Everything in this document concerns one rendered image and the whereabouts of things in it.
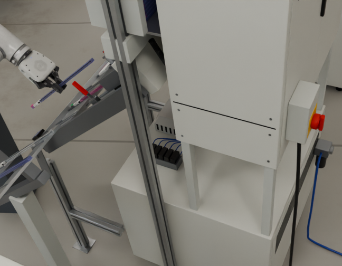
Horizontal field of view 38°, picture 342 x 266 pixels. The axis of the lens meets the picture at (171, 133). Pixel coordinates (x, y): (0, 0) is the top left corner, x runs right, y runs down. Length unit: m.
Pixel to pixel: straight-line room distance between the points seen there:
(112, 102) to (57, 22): 2.52
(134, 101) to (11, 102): 2.07
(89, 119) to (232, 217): 0.61
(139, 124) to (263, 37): 0.52
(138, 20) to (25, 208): 0.82
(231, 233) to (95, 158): 1.28
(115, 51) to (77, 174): 1.59
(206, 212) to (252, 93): 0.67
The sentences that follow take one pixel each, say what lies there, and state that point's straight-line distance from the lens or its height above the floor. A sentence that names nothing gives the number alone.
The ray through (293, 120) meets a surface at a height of 1.16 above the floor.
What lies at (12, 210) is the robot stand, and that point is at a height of 0.03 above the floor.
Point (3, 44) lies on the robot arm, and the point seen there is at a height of 1.15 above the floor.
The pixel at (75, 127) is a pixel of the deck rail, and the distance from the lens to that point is 1.79.
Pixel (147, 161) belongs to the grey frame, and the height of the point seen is 0.90.
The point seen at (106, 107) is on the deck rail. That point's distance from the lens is 1.60.
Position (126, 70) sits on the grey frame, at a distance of 1.36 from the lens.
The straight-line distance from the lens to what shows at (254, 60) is 1.20.
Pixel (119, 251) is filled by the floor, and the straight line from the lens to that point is 2.51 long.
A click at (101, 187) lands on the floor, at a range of 2.76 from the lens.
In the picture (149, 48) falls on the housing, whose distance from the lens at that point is 1.48.
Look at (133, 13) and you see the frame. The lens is 1.26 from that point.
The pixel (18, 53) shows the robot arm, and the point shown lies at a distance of 1.84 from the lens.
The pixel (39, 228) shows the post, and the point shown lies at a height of 0.64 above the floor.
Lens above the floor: 2.14
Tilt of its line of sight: 47 degrees down
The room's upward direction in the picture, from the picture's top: 9 degrees counter-clockwise
